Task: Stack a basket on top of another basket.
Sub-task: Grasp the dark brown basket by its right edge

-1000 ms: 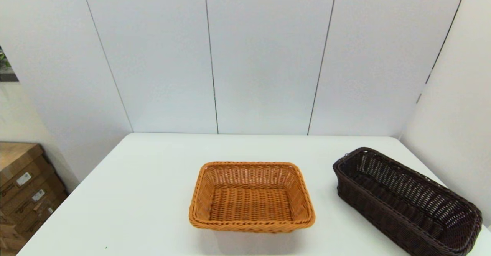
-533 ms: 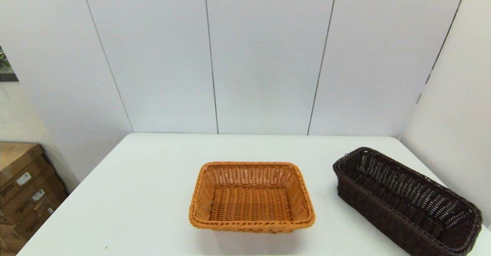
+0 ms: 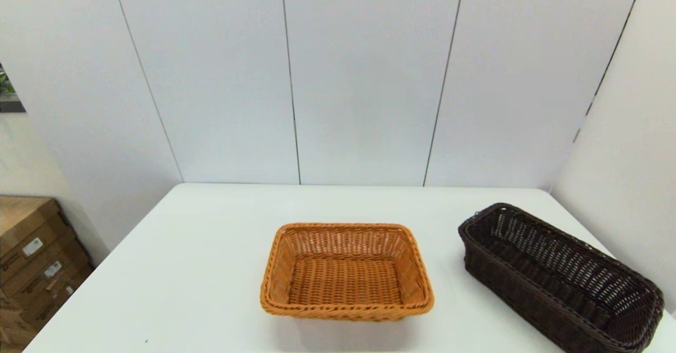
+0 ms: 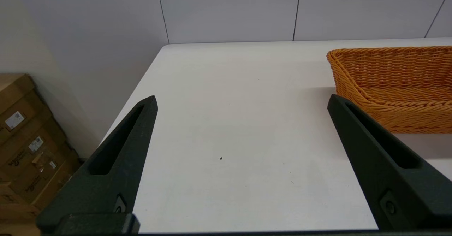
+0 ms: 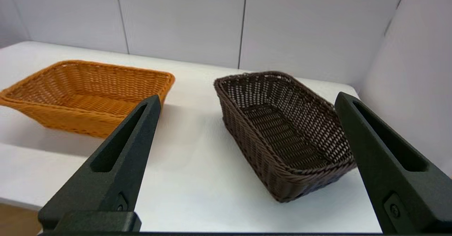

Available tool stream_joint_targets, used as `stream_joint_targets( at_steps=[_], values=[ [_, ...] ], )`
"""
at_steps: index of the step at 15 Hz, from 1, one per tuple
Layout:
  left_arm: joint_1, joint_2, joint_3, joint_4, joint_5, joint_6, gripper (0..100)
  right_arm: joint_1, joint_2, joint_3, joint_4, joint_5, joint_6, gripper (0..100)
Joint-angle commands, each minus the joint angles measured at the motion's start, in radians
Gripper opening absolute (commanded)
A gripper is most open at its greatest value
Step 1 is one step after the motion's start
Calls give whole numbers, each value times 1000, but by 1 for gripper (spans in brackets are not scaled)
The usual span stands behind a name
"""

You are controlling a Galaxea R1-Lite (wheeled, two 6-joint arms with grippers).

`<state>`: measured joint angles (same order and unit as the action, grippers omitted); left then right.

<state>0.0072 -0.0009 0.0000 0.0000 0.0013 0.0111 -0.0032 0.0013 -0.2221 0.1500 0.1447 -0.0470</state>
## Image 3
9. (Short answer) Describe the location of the orange wicker basket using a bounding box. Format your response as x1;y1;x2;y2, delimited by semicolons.
259;222;435;322

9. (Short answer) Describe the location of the dark brown wicker basket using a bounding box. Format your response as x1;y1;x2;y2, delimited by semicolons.
458;202;665;353

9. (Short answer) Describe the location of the cardboard box with white label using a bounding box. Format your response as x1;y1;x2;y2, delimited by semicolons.
18;262;95;332
0;196;68;258
0;231;85;298

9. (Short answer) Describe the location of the framed plant picture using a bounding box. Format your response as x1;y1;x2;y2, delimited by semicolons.
0;63;26;113

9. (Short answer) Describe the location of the plain cardboard box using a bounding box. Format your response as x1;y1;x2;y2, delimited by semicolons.
0;295;37;353

